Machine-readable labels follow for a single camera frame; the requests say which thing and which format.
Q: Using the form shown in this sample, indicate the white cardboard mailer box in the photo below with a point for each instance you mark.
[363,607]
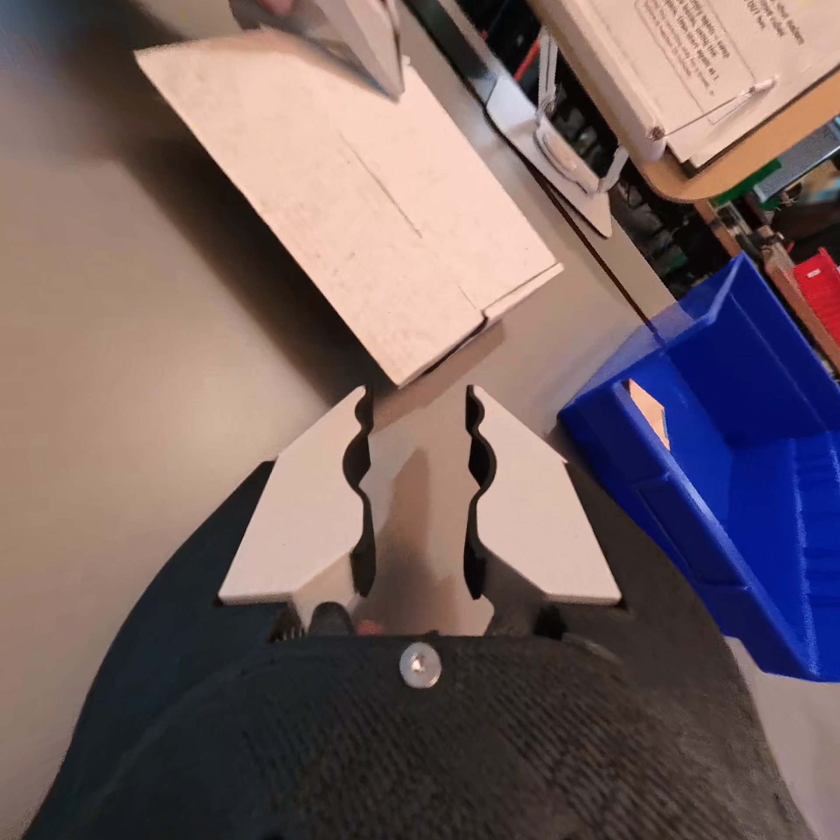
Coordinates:
[341,197]

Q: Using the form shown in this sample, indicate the printed instruction sheet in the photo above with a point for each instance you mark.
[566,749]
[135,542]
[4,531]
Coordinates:
[722,52]

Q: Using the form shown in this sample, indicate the blue plastic bin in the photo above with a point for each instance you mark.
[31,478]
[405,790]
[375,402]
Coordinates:
[754,525]

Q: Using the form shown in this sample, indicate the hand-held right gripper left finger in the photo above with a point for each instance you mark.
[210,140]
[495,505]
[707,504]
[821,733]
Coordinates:
[295,525]

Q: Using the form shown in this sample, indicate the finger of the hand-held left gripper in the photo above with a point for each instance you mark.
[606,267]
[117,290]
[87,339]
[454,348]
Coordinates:
[354,33]

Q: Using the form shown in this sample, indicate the white stand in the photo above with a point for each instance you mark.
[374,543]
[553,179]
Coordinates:
[564,184]

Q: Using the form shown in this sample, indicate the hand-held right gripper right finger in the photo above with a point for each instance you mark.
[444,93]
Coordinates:
[544,525]

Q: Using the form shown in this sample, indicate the red storage bin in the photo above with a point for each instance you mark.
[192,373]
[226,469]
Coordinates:
[820,289]

